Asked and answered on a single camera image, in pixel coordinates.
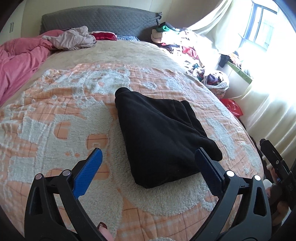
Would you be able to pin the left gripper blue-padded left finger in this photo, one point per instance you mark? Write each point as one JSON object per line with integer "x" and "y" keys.
{"x": 53, "y": 210}

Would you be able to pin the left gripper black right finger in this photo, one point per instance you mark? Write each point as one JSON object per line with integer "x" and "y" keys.
{"x": 242, "y": 211}

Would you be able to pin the black garment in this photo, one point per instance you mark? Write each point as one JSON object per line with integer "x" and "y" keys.
{"x": 161, "y": 137}

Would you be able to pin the pile of colourful clothes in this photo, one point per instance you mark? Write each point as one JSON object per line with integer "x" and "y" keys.
{"x": 192, "y": 51}

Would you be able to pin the right hand red nails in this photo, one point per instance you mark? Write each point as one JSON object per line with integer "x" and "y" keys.
{"x": 278, "y": 206}

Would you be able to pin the left hand red nails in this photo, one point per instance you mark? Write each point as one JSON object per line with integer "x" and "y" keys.
{"x": 102, "y": 227}

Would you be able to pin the cream curtain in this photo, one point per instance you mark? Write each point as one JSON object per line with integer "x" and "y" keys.
{"x": 268, "y": 103}

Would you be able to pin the red plastic bag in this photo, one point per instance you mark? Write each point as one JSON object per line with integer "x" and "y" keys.
{"x": 233, "y": 107}

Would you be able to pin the orange white patterned bedspread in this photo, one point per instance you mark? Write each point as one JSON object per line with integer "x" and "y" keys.
{"x": 67, "y": 109}

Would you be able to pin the white laundry basket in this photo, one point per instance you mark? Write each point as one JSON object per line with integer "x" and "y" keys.
{"x": 217, "y": 82}

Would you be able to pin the pink blanket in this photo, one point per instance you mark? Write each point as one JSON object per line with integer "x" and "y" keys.
{"x": 20, "y": 59}

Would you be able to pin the pale pink crumpled garment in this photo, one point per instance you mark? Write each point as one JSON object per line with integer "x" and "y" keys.
{"x": 73, "y": 39}

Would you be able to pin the red cloth by headboard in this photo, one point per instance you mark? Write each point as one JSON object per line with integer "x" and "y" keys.
{"x": 101, "y": 35}

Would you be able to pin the white wardrobe doors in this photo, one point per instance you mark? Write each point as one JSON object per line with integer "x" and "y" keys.
{"x": 12, "y": 28}

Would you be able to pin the grey quilted headboard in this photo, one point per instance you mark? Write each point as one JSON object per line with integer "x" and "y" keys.
{"x": 123, "y": 21}

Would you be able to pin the window with dark frame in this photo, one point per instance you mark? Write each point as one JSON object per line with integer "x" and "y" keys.
{"x": 260, "y": 26}

